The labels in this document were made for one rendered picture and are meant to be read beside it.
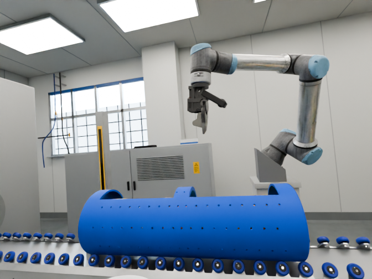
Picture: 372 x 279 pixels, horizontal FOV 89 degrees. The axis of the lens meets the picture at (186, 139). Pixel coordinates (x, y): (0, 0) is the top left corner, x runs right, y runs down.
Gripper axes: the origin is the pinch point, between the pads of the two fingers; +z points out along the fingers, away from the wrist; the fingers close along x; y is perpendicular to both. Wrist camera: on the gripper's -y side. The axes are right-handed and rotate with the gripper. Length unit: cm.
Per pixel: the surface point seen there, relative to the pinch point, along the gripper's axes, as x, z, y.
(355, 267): 7, 46, -51
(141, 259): 13, 52, 24
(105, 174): -25, 27, 71
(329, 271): 8, 47, -43
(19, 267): 19, 62, 82
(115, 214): 15, 34, 34
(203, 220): 13.3, 32.9, -1.8
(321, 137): -288, 3, -151
